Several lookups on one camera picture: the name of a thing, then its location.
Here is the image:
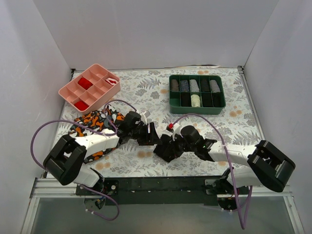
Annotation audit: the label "green compartment tray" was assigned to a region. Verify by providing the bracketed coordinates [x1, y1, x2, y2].
[169, 75, 226, 115]

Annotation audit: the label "floral fern table mat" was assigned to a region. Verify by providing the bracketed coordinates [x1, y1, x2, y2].
[46, 68, 271, 178]

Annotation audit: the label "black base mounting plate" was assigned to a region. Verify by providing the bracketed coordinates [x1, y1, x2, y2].
[75, 176, 251, 210]

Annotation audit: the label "aluminium frame rail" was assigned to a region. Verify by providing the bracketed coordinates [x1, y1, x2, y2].
[21, 178, 304, 234]

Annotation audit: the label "white patterned rolled socks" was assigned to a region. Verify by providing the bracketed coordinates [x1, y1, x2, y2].
[210, 79, 221, 93]

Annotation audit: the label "grey brown rolled socks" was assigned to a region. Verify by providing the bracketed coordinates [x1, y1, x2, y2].
[170, 79, 180, 92]

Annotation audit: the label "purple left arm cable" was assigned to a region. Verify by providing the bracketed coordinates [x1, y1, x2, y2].
[30, 99, 147, 221]

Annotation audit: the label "blue striped rolled socks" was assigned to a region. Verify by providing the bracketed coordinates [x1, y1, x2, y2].
[180, 79, 190, 92]

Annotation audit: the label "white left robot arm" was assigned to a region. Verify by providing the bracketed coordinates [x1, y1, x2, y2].
[43, 111, 162, 195]

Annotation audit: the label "orange camouflage patterned garment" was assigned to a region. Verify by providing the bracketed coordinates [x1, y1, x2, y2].
[68, 104, 125, 164]

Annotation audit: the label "red white rolled garment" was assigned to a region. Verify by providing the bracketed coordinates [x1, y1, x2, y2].
[105, 77, 118, 86]

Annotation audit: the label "black rolled socks front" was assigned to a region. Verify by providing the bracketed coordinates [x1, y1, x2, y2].
[180, 93, 192, 107]

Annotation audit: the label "pink compartment tray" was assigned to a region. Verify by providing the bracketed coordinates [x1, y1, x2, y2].
[58, 64, 121, 114]

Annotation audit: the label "red rolled garment back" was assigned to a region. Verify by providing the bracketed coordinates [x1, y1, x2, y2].
[78, 77, 93, 90]

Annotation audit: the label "red rolled garment front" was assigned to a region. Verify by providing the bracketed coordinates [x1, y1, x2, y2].
[74, 100, 89, 112]

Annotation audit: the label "black rolled socks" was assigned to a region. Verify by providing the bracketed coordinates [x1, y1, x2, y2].
[200, 79, 210, 92]
[180, 93, 192, 107]

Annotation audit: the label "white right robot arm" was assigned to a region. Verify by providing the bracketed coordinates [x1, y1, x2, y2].
[172, 124, 295, 194]

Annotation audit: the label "black rolled socks back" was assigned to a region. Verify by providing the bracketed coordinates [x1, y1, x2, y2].
[200, 79, 210, 92]

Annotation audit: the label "black underwear beige waistband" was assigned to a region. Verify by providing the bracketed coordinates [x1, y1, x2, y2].
[153, 134, 185, 162]

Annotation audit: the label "grey white rolled socks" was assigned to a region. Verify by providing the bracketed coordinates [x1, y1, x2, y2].
[190, 79, 200, 93]

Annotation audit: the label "cream rolled socks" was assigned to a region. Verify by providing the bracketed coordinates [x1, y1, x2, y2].
[191, 94, 201, 107]

